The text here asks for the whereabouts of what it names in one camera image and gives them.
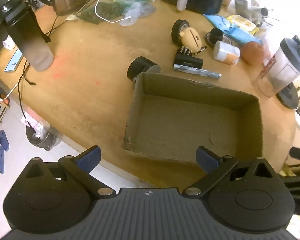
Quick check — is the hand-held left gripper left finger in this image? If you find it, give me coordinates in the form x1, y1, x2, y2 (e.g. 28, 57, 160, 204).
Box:
22, 145, 117, 199

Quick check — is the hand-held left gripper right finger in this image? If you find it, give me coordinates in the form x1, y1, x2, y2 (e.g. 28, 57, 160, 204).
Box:
182, 146, 280, 198

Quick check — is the cardboard box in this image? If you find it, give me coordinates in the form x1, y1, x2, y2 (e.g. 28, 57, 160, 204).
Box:
122, 72, 263, 167

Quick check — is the grey marbled stick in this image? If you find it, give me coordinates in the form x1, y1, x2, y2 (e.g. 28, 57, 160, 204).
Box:
173, 64, 222, 80

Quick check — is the black rectangular case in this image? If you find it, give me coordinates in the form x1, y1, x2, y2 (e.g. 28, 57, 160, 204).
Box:
174, 53, 204, 68

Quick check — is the white cup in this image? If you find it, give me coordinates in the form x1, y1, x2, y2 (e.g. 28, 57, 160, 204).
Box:
213, 41, 240, 66

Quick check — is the beige toy keychain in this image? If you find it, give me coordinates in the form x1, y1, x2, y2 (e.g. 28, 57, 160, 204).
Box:
179, 27, 208, 55

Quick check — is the black cap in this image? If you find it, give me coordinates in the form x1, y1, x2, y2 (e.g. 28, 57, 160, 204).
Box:
209, 28, 223, 43

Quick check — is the black tape roll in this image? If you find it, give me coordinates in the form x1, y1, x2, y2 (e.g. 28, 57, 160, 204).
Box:
171, 19, 190, 46

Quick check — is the black bin bag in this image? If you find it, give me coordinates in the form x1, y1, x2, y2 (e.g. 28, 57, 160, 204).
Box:
25, 124, 57, 152

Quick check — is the black kettle base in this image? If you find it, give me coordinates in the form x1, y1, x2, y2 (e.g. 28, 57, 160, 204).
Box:
276, 82, 300, 110

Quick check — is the clear shaker bottle grey lid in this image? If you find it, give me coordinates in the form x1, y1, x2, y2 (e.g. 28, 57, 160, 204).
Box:
252, 35, 300, 98

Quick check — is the wooden rack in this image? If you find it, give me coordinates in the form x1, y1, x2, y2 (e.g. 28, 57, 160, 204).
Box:
0, 87, 10, 125

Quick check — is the orange ball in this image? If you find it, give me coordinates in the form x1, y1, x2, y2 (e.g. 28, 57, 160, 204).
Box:
241, 41, 265, 65

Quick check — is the clear lid with black rim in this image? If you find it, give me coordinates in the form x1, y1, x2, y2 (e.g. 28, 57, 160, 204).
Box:
205, 31, 232, 49

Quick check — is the light blue phone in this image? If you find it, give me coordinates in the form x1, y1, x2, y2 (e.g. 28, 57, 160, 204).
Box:
5, 47, 24, 73

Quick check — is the smoky black shaker bottle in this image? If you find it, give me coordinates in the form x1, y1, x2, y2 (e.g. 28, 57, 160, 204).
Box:
1, 0, 54, 72

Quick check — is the white charger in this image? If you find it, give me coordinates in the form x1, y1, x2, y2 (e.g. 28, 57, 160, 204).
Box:
2, 35, 17, 50

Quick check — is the yellow wet wipes packet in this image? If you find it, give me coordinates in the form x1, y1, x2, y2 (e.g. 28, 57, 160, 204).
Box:
226, 14, 259, 34

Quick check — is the metal tube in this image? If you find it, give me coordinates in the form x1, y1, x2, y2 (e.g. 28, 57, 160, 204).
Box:
252, 7, 269, 17

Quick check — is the green mesh bag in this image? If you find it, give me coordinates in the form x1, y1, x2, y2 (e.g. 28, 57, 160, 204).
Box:
78, 1, 127, 25

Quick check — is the clear plastic bag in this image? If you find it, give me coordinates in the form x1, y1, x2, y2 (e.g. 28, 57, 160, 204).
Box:
119, 0, 157, 26

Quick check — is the clear bowl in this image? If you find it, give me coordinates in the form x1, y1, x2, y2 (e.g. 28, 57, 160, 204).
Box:
234, 0, 274, 28

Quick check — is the black cable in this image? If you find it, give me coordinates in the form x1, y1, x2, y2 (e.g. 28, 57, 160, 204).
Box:
41, 0, 105, 43
17, 62, 37, 128

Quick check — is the white cable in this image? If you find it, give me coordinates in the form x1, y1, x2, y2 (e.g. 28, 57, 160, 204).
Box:
94, 0, 132, 23

